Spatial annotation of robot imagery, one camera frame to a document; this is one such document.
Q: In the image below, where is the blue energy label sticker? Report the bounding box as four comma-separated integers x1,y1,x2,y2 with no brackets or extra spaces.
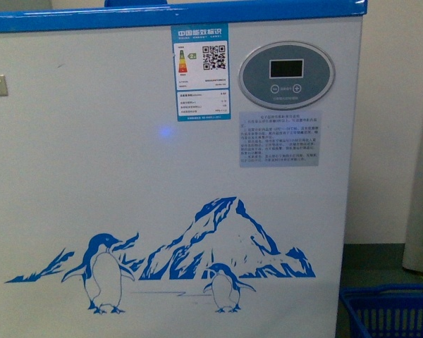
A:
171,23,231,122

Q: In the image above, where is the white chest freezer blue rim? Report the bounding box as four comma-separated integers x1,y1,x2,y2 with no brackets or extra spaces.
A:
0,1,367,337

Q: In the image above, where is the white instruction sticker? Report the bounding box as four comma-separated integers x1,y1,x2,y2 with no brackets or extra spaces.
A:
239,110,322,168

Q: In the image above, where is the oval grey control panel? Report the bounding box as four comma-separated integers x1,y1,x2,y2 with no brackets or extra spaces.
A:
239,41,336,111

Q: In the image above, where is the blue plastic shopping basket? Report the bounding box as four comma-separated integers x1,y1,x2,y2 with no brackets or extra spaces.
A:
339,284,423,338

